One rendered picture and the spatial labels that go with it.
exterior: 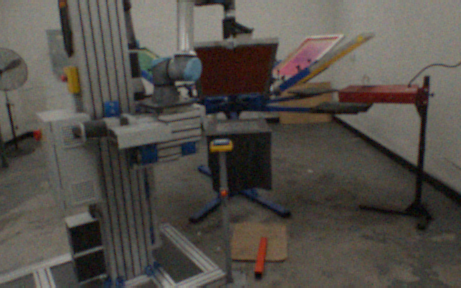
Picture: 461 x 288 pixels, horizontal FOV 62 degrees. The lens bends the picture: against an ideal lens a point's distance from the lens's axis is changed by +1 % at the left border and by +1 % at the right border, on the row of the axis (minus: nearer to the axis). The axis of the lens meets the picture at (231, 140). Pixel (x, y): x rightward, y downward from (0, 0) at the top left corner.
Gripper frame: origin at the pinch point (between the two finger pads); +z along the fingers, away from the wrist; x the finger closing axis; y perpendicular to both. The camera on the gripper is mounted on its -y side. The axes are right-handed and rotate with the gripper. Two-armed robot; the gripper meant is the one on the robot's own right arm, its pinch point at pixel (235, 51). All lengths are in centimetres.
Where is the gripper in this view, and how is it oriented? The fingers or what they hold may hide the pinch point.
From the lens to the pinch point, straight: 236.7
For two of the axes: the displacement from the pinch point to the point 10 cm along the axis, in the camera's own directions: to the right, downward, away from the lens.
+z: 0.6, 10.0, -0.4
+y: -10.0, 0.6, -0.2
